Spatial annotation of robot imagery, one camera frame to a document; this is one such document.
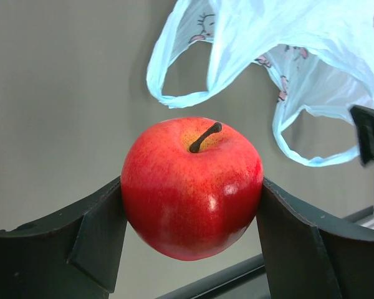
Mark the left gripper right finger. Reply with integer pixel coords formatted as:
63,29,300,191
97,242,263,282
256,179,374,298

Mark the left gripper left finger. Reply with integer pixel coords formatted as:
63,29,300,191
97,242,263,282
0,178,127,298

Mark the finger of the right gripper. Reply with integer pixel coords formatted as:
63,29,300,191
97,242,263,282
350,105,374,166

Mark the red fake apple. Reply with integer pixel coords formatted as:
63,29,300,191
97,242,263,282
120,116,264,261

